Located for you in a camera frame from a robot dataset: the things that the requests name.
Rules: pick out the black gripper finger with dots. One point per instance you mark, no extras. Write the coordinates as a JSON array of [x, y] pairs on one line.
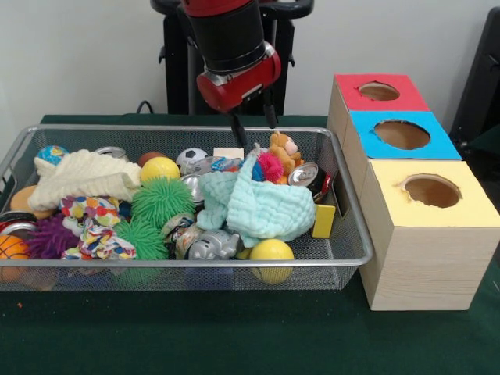
[[239, 131], [271, 111]]

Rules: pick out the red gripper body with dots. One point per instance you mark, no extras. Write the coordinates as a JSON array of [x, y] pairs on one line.
[[242, 88]]

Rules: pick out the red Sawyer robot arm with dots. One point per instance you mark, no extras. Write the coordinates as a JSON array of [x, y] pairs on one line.
[[230, 35]]

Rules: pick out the shallow mesh bin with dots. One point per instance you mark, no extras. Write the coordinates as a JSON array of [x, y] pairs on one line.
[[195, 279]]

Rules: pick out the wooden box with three holes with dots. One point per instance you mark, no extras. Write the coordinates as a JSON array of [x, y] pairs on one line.
[[429, 265]]

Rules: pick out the mint muslin cloth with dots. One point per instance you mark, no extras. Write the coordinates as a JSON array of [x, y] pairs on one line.
[[265, 207]]

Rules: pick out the yellow tennis ball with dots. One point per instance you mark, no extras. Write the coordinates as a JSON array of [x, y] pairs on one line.
[[160, 170]]

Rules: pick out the green spiky rubber ball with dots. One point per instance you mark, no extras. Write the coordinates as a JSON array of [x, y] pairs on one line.
[[164, 201], [142, 240]]

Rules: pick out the smooth yellow ball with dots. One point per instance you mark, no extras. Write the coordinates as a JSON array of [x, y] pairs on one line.
[[271, 254]]

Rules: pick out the colourful patterned cloth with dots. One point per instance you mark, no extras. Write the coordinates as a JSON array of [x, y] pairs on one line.
[[97, 234]]

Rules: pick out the dark green table cloth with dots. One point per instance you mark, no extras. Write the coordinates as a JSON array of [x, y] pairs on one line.
[[234, 336], [490, 140]]

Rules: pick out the black stand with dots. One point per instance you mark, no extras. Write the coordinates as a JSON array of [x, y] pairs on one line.
[[480, 78]]

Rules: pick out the purple spiky rubber ball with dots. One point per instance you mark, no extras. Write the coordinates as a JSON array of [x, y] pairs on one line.
[[48, 238]]

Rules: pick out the small orange basketball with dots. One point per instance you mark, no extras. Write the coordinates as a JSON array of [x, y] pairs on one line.
[[13, 248]]

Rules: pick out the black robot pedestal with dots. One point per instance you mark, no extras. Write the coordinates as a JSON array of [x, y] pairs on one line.
[[176, 78]]

